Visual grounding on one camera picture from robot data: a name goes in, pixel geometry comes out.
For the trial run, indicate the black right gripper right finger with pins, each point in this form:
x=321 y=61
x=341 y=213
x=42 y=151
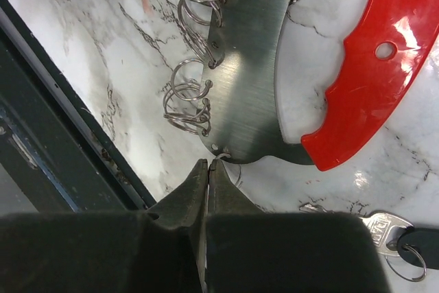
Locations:
x=227 y=209

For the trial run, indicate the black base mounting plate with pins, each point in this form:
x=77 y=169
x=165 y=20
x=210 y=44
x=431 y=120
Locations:
x=51 y=146

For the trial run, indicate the steel key organizer red handle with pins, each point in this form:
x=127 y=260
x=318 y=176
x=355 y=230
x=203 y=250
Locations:
x=233 y=108

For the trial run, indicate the black key tag with keys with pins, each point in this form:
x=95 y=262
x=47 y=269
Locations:
x=409 y=250

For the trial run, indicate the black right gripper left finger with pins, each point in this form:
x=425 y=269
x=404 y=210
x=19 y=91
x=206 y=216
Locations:
x=178 y=241

